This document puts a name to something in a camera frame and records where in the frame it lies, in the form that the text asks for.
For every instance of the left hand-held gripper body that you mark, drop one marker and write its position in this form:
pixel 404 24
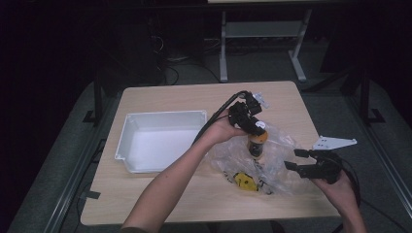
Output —
pixel 241 113

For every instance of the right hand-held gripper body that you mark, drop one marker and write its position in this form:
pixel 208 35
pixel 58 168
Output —
pixel 324 168

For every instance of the orange bottle with white cap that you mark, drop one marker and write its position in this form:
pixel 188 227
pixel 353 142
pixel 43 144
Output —
pixel 257 144

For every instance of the clear plastic bag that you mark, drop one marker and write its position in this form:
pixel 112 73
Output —
pixel 278 168

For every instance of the person's left hand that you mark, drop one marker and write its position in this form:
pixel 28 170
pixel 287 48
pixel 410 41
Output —
pixel 222 129

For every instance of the person's right hand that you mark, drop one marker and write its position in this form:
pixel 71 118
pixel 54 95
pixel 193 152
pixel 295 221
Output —
pixel 336 192

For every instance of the black metal stand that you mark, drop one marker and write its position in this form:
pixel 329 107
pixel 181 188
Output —
pixel 366 97
pixel 97 103

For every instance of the white plastic tray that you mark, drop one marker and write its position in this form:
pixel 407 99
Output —
pixel 162 145

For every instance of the dark tape strip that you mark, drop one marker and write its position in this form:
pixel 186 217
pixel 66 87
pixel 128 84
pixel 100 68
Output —
pixel 90 194

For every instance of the white metal desk frame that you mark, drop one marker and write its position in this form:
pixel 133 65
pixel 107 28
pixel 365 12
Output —
pixel 259 29

